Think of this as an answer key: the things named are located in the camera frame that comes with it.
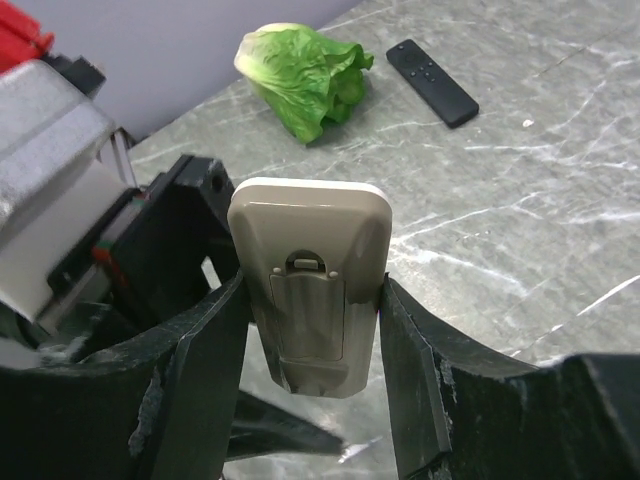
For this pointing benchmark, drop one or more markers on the black slim remote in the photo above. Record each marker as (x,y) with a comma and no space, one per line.
(446,98)

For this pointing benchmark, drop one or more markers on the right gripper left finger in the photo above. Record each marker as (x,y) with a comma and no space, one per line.
(157,406)

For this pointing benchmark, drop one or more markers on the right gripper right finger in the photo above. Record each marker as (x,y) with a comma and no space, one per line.
(461,410)

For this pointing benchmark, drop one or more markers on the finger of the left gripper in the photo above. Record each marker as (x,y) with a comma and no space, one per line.
(260,428)

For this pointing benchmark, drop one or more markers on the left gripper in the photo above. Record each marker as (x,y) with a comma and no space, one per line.
(143,257)

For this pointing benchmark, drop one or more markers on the beige white remote control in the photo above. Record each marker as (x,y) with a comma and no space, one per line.
(313,254)

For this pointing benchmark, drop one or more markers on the green romaine lettuce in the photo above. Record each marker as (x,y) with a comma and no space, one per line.
(308,79)

